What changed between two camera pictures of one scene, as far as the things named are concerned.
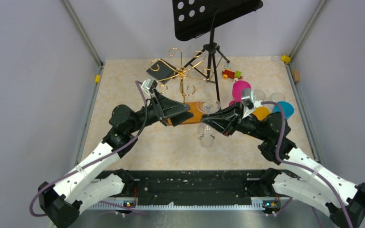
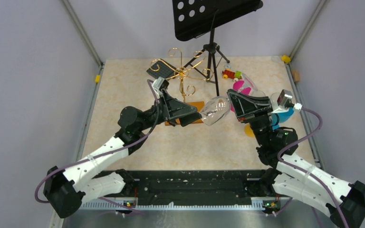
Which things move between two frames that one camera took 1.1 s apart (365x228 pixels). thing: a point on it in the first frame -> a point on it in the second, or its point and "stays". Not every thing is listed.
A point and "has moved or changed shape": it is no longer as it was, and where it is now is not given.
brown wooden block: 296,75 stays
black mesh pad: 162,71 stays
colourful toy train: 235,76 stays
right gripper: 227,120 -> 248,109
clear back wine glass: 206,133 has moved or changed shape
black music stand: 193,17 stays
